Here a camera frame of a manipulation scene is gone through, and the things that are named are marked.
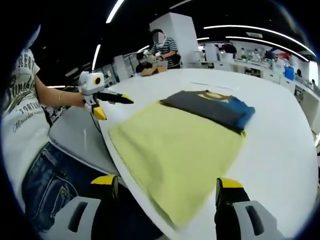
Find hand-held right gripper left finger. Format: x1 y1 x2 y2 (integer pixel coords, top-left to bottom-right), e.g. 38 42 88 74
53 174 120 240

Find person's left hand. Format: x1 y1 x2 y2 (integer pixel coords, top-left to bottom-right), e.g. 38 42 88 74
72 92 87 109

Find operator in white t-shirt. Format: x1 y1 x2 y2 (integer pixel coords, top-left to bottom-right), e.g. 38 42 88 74
1 48 51 214

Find blue storage box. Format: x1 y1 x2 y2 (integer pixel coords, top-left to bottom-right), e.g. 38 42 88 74
284 65 296 81

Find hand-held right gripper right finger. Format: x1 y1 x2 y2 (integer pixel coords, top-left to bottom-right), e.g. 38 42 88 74
214 177 285 240

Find person's blue jeans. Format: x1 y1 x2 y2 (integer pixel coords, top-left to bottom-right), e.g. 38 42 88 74
21 141 109 234

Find brown cardboard box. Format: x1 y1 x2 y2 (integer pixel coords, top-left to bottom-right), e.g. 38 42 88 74
140 61 169 76

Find white counter cabinets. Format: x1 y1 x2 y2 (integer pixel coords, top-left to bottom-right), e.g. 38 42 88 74
194 59 320 106

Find yellow blue grey garment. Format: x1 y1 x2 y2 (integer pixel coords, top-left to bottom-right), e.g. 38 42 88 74
108 89 256 229

